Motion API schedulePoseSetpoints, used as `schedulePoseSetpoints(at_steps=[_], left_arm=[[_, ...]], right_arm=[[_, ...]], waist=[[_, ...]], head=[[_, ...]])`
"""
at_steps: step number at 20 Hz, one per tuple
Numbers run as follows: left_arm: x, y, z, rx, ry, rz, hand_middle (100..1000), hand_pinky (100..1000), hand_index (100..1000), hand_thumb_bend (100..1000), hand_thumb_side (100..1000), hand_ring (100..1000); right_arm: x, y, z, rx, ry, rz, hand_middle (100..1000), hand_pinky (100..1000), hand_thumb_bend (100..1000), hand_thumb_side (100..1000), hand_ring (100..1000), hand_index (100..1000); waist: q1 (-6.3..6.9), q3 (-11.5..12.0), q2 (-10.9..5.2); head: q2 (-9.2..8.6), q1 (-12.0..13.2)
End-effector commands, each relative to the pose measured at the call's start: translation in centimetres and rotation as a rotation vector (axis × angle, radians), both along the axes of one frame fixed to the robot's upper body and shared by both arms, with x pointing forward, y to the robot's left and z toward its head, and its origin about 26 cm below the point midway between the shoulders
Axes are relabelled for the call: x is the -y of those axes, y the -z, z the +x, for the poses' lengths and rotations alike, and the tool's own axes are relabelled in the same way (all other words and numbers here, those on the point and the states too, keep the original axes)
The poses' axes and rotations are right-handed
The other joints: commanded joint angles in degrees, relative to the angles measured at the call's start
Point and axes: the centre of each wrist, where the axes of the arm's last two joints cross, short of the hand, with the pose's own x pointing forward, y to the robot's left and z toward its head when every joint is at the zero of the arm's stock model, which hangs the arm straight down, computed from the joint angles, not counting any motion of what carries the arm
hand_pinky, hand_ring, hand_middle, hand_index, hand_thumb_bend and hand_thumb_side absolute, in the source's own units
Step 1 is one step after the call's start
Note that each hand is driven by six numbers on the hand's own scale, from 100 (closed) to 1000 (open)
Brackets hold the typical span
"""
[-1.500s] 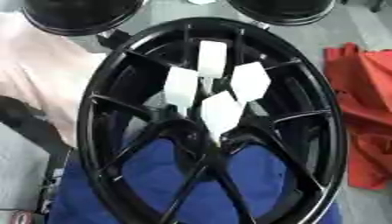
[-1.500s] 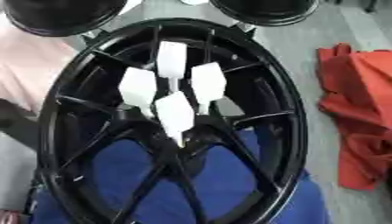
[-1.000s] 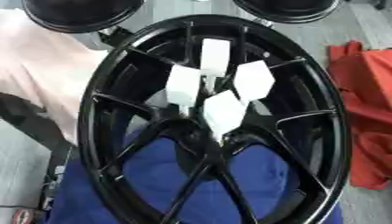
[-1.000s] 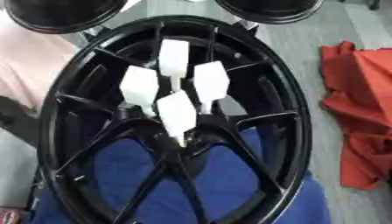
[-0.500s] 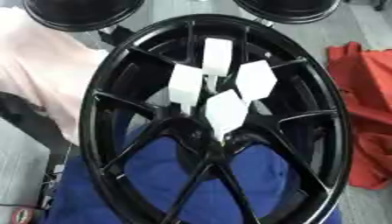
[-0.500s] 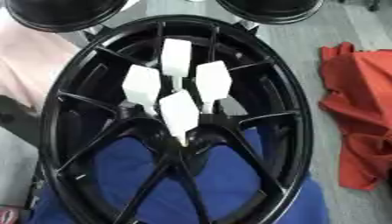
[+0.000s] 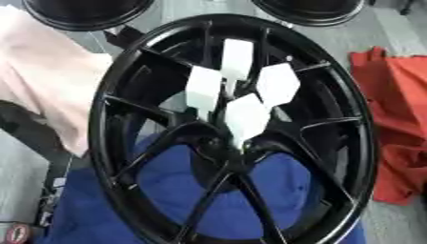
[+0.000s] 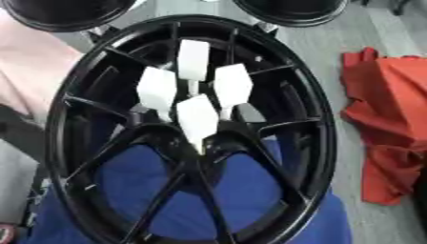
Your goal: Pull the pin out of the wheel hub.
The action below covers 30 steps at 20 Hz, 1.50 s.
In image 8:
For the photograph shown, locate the white pin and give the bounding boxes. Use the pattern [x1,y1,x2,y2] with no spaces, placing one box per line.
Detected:
[174,92,220,155]
[212,63,255,121]
[134,66,179,123]
[174,38,213,96]

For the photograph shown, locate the black round wheel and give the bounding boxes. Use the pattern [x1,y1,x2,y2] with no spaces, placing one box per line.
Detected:
[0,0,139,33]
[232,0,351,28]

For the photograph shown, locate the red cloth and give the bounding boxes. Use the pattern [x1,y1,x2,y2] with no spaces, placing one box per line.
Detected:
[338,47,427,206]

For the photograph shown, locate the black spoked wheel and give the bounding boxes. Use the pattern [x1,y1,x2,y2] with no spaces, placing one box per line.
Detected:
[45,14,339,244]

